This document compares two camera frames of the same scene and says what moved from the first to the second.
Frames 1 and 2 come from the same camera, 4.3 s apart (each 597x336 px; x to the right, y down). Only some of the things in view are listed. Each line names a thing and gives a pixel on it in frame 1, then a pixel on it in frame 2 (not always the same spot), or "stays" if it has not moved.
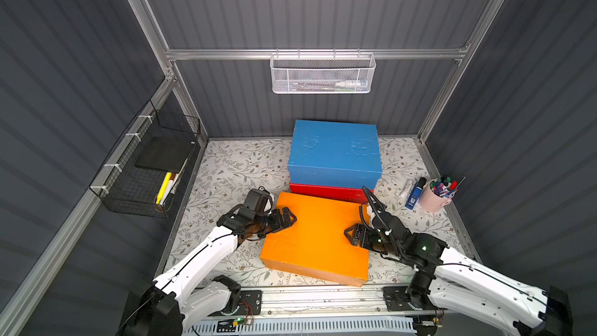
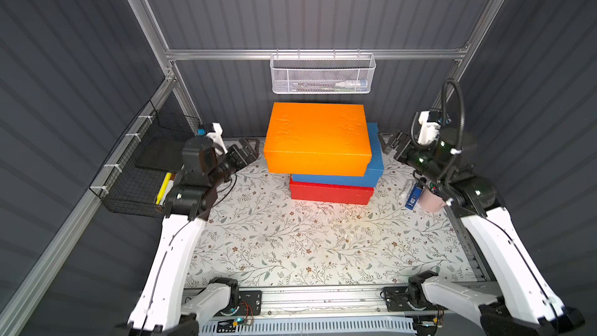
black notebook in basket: x=167 y=152 stays
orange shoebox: x=315 y=243 to x=317 y=139
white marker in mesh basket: x=361 y=82 stays
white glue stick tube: x=406 y=190 stays
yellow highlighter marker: x=160 y=196 stays
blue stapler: x=415 y=193 stays
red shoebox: x=345 y=194 stays
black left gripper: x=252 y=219 to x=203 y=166
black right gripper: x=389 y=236 to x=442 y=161
